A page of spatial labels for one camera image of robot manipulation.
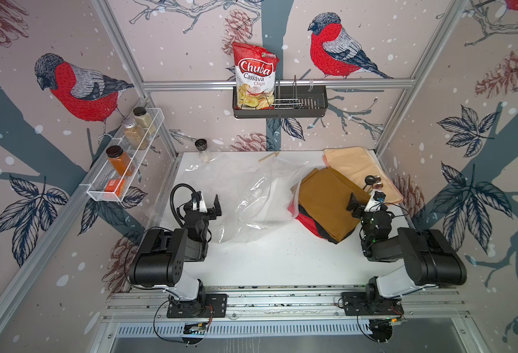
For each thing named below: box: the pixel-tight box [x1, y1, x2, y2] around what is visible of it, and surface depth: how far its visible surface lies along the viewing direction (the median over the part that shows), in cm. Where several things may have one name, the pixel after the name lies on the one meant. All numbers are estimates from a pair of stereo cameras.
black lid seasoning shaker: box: [194, 138, 210, 164], surface depth 113 cm
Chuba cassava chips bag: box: [232, 41, 280, 110], surface depth 80 cm
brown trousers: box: [298, 166, 371, 242], surface depth 91 cm
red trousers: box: [287, 200, 328, 240], surface depth 93 cm
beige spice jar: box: [122, 117, 150, 151], surface depth 77 cm
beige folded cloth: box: [323, 146, 404, 204], surface depth 120 cm
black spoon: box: [363, 175, 376, 190], surface depth 109 cm
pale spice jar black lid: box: [133, 105, 157, 136], surface depth 82 cm
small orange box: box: [104, 178, 126, 197], surface depth 68 cm
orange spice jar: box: [105, 144, 135, 178], surface depth 69 cm
